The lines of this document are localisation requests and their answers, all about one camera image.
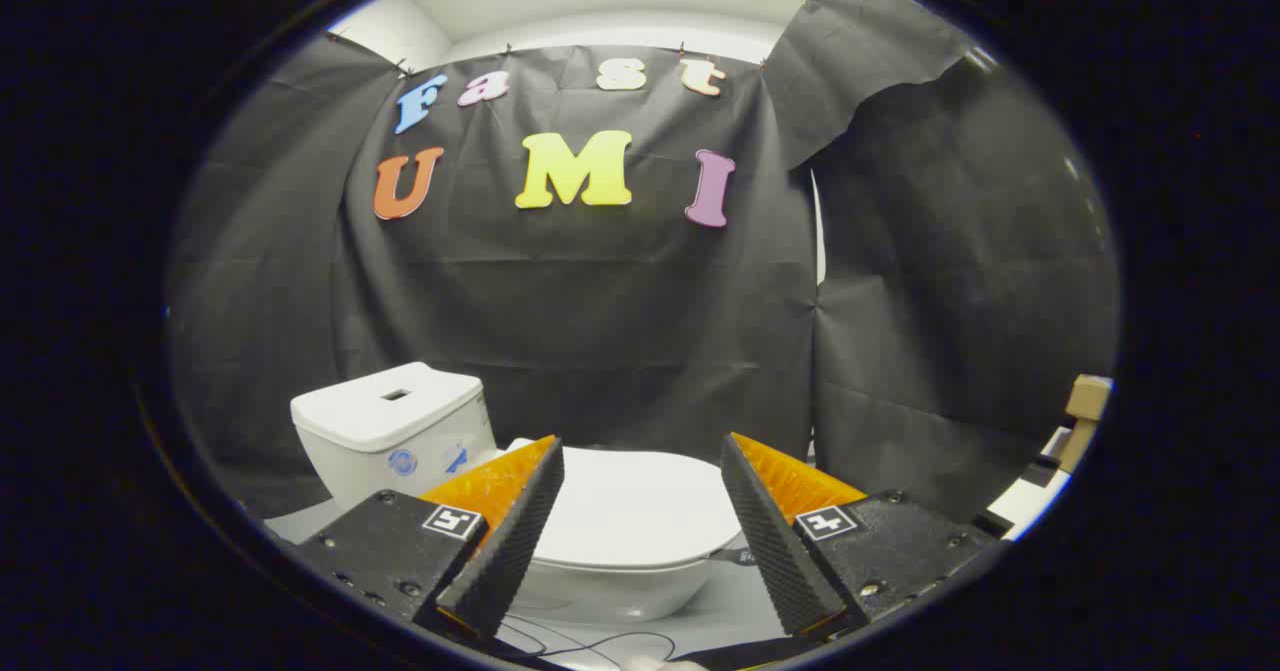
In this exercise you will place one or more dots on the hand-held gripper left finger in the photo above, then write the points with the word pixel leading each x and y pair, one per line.
pixel 515 541

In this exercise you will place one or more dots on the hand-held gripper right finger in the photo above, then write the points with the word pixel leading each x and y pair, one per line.
pixel 770 541

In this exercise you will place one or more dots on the black backdrop cloth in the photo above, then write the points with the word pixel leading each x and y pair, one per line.
pixel 600 301

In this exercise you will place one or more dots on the white table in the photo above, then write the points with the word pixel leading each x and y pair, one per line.
pixel 1025 506

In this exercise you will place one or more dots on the brown cardboard box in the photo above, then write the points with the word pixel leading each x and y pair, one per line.
pixel 1088 401

